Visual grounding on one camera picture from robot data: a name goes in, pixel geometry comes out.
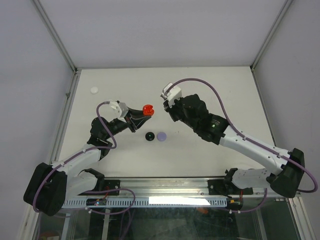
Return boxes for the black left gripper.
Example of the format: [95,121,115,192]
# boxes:
[104,107,151,140]

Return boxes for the orange round charging case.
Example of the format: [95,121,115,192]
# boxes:
[142,104,155,117]

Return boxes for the black round charging case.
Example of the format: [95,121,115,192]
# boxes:
[145,132,155,142]

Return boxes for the purple round earbud charging case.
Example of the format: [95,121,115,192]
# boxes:
[156,132,167,142]

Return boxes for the white round charging case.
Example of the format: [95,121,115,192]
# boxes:
[90,86,99,95]

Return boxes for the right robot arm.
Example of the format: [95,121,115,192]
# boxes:
[161,94,305,198]

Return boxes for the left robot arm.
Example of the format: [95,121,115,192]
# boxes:
[23,101,155,216]

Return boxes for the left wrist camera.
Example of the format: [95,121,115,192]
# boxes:
[108,100,129,123]

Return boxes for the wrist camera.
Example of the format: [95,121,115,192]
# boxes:
[160,82,182,108]
[108,100,129,123]

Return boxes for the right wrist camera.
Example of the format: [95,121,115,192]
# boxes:
[160,82,182,108]

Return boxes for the aluminium mounting rail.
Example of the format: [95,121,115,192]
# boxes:
[64,176,300,198]

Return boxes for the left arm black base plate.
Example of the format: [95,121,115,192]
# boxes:
[99,178,121,196]

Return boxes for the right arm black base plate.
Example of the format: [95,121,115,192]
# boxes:
[207,179,254,198]

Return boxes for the white slotted cable duct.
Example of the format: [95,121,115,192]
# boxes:
[62,196,227,209]

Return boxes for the aluminium frame post left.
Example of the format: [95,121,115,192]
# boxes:
[30,0,78,73]

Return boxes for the aluminium frame post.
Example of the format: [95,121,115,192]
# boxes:
[250,0,294,72]
[30,0,78,73]

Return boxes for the aluminium frame post right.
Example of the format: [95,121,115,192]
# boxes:
[250,0,294,72]

